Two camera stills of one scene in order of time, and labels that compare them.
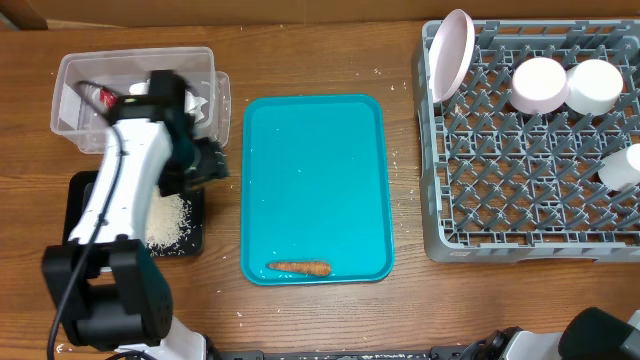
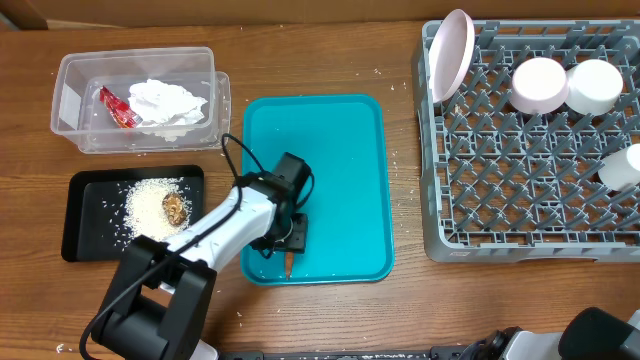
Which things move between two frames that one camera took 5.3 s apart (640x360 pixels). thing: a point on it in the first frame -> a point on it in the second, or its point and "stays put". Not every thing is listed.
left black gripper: [211, 165] -> [296, 243]
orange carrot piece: [314, 268] -> [289, 264]
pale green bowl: [593, 87] stays put
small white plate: [538, 86] stays put
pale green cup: [622, 168] stays put
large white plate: [451, 46] stays put
